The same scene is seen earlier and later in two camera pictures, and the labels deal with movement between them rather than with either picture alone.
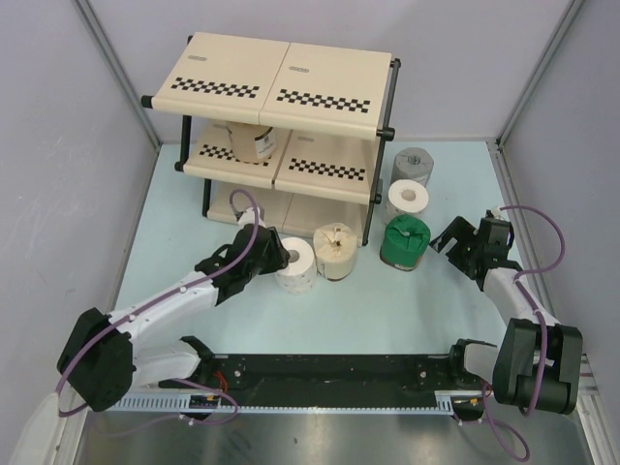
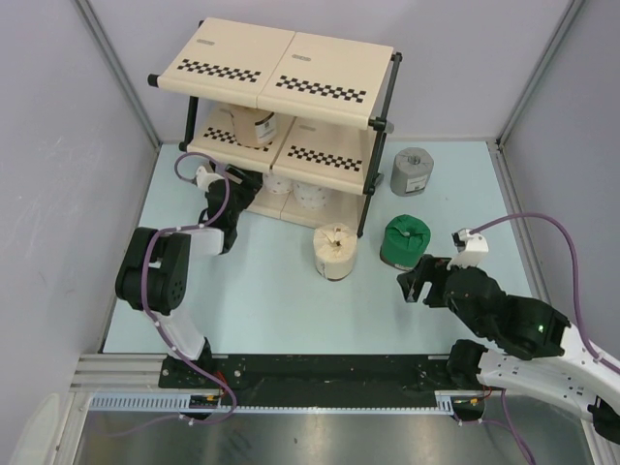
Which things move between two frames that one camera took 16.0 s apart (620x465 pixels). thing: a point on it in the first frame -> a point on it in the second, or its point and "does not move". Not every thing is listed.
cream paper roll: x=335 y=248 does not move
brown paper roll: x=251 y=142 -> x=254 y=127
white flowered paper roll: x=407 y=197 -> x=310 y=197
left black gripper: x=278 y=256 -> x=250 y=183
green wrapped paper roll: x=404 y=239 does not move
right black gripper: x=460 y=230 -> x=432 y=268
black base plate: x=328 y=373 does not move
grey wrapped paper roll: x=413 y=164 does not move
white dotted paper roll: x=299 y=275 -> x=276 y=184
